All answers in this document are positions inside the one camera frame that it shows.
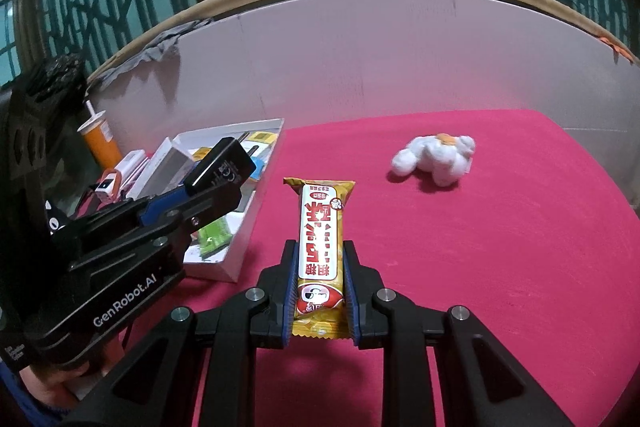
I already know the white plush toy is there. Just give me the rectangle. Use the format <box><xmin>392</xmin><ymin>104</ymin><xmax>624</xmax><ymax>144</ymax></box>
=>
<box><xmin>390</xmin><ymin>133</ymin><xmax>477</xmax><ymax>188</ymax></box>

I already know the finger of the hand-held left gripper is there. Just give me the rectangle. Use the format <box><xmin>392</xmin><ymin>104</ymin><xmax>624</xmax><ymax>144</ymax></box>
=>
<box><xmin>150</xmin><ymin>182</ymin><xmax>244</xmax><ymax>248</ymax></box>
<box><xmin>75</xmin><ymin>189</ymin><xmax>190</xmax><ymax>235</ymax></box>

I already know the black charger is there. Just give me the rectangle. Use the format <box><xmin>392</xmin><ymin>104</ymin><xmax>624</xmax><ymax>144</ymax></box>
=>
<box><xmin>182</xmin><ymin>137</ymin><xmax>257</xmax><ymax>198</ymax></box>

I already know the pink blanket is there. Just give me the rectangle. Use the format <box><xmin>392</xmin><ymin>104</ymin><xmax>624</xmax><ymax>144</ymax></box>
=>
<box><xmin>117</xmin><ymin>108</ymin><xmax>640</xmax><ymax>427</ymax></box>

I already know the white orange gadget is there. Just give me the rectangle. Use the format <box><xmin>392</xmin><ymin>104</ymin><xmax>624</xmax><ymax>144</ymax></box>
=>
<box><xmin>92</xmin><ymin>149</ymin><xmax>151</xmax><ymax>202</ymax></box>

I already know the person's left hand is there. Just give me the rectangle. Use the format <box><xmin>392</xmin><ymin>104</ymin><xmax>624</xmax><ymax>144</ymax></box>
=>
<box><xmin>19</xmin><ymin>339</ymin><xmax>123</xmax><ymax>410</ymax></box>

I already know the white tray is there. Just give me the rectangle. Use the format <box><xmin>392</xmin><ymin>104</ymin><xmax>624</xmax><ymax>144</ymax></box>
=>
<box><xmin>120</xmin><ymin>118</ymin><xmax>286</xmax><ymax>284</ymax></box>

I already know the black cat figure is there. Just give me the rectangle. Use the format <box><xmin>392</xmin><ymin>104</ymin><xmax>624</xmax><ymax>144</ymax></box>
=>
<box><xmin>44</xmin><ymin>201</ymin><xmax>71</xmax><ymax>235</ymax></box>

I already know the grey cloth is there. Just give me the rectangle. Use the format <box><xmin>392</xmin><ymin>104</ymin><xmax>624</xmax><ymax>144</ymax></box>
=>
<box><xmin>87</xmin><ymin>18</ymin><xmax>216</xmax><ymax>90</ymax></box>

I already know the person's left forearm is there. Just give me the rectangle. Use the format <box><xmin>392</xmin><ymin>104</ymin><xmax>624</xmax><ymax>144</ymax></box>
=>
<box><xmin>0</xmin><ymin>362</ymin><xmax>66</xmax><ymax>427</ymax></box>

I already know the dark furniture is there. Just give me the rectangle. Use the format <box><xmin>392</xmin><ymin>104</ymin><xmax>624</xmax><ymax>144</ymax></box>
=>
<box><xmin>0</xmin><ymin>57</ymin><xmax>88</xmax><ymax>238</ymax></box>

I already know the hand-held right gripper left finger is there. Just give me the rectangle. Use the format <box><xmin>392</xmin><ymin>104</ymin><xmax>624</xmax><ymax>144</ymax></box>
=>
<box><xmin>65</xmin><ymin>239</ymin><xmax>301</xmax><ymax>427</ymax></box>

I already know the orange scrap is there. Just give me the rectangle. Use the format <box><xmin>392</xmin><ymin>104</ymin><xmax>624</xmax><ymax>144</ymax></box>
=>
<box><xmin>597</xmin><ymin>36</ymin><xmax>638</xmax><ymax>62</ymax></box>

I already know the orange cup with straw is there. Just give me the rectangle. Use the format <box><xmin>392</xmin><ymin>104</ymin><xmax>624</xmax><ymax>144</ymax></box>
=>
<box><xmin>77</xmin><ymin>101</ymin><xmax>123</xmax><ymax>170</ymax></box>

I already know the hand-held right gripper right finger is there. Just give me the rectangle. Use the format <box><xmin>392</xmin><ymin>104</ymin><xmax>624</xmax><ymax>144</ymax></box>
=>
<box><xmin>341</xmin><ymin>239</ymin><xmax>576</xmax><ymax>427</ymax></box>

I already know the white box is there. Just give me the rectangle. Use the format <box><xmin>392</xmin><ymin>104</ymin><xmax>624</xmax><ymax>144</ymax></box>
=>
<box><xmin>140</xmin><ymin>138</ymin><xmax>196</xmax><ymax>200</ymax></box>

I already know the yellow snack bar packet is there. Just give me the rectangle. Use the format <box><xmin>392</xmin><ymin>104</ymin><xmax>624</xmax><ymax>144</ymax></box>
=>
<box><xmin>283</xmin><ymin>177</ymin><xmax>357</xmax><ymax>340</ymax></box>

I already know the dark cloth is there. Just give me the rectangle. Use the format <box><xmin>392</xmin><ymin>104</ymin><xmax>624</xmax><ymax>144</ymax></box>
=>
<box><xmin>25</xmin><ymin>54</ymin><xmax>86</xmax><ymax>100</ymax></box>

